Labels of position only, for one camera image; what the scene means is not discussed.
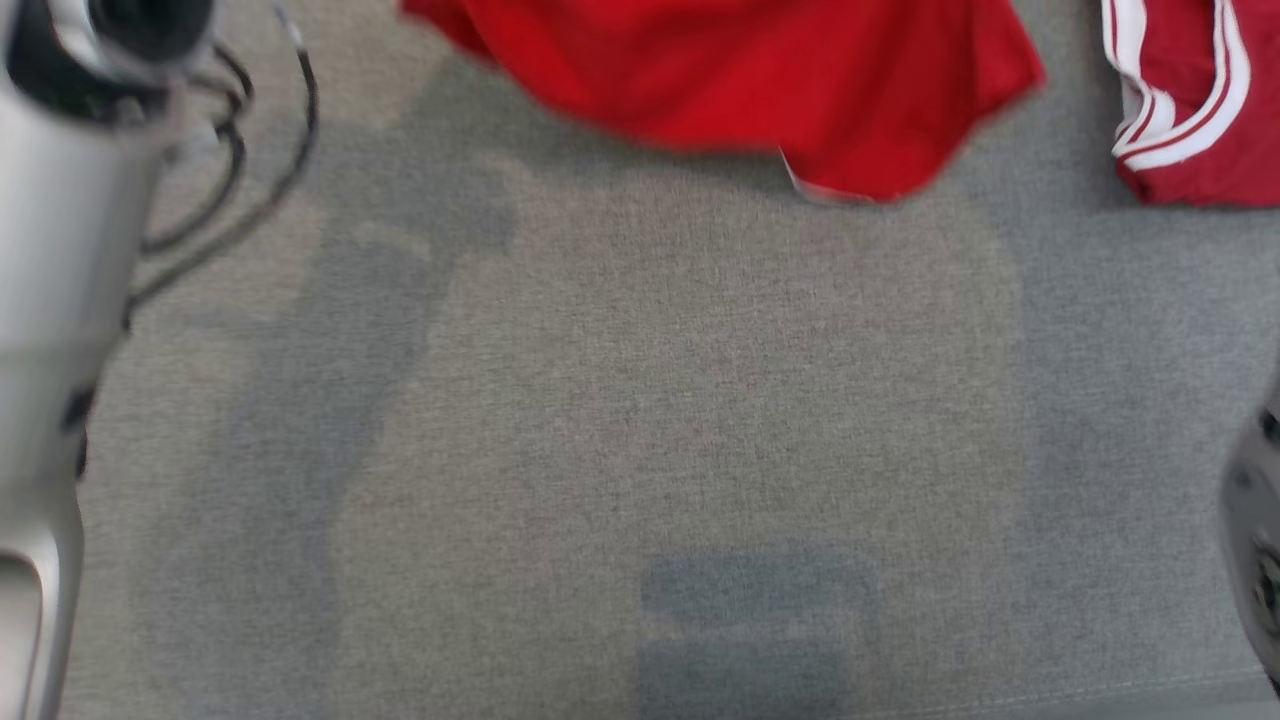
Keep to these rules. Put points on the red t-shirt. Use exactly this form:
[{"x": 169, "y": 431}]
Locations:
[{"x": 760, "y": 70}]

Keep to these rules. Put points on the red shirt with white sleeves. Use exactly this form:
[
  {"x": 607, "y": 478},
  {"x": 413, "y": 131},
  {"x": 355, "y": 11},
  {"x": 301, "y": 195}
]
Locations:
[{"x": 1195, "y": 90}]

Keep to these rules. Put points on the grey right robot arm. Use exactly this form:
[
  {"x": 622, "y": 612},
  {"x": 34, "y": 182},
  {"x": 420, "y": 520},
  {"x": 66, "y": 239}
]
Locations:
[{"x": 1258, "y": 560}]

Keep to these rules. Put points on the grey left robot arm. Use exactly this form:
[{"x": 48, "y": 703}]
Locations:
[{"x": 50, "y": 250}]

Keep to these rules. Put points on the grey fabric sofa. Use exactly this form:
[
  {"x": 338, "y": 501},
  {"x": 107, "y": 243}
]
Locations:
[{"x": 680, "y": 420}]

